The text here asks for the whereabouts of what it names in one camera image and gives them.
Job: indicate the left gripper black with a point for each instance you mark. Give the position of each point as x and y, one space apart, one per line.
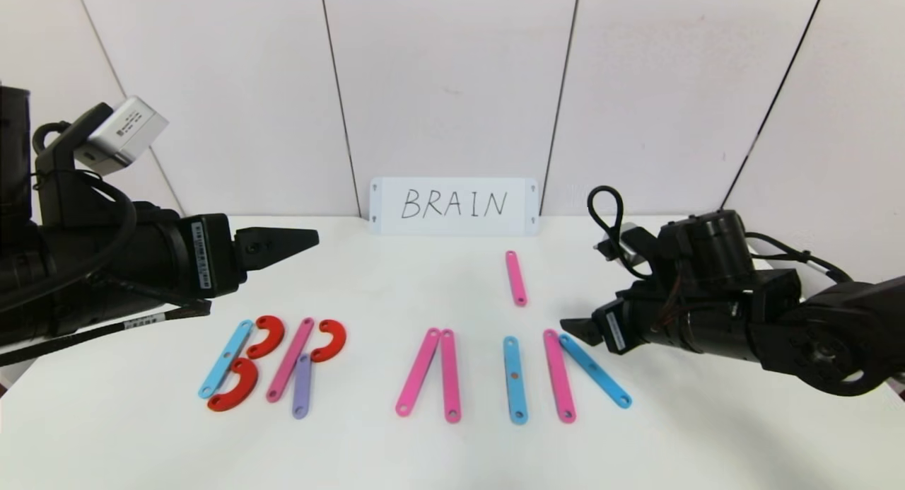
211 255

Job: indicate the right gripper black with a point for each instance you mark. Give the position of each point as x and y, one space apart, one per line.
612 329

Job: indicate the medium blue plastic bar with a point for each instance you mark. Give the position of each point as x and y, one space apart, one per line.
595 372

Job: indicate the long pink plastic bar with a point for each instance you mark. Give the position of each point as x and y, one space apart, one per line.
450 375
291 359
559 377
418 371

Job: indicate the short pink plastic bar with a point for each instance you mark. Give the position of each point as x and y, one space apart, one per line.
515 278

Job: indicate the small red plastic arc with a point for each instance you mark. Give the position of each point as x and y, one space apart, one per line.
337 340

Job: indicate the short purple plastic bar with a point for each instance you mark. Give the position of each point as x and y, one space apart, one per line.
302 387

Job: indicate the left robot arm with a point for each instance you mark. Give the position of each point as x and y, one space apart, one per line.
78 264

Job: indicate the white BRAIN sign card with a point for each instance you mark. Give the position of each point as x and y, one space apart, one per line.
424 225

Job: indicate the large red plastic arc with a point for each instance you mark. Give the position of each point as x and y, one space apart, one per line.
275 336
247 387

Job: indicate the blue bar with orange underside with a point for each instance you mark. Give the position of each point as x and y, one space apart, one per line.
516 394

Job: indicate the long blue plastic bar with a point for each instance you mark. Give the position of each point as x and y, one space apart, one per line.
225 359

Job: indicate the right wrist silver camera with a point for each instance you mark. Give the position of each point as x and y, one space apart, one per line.
629 239

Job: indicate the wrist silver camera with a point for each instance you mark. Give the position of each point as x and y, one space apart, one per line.
629 239
121 135

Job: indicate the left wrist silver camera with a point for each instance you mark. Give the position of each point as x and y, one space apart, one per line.
121 135

